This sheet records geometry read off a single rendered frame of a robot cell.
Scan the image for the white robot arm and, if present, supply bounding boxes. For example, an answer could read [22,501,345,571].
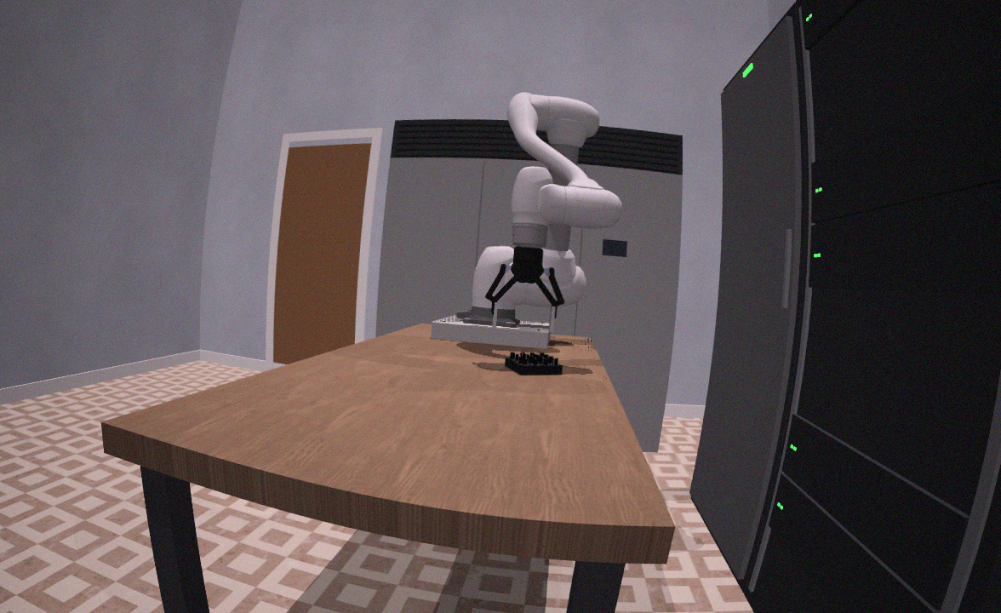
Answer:
[456,93,622,328]

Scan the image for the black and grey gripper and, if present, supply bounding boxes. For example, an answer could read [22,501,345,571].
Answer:
[485,247,564,332]

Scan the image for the black knob box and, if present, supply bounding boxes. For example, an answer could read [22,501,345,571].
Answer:
[505,352,563,375]

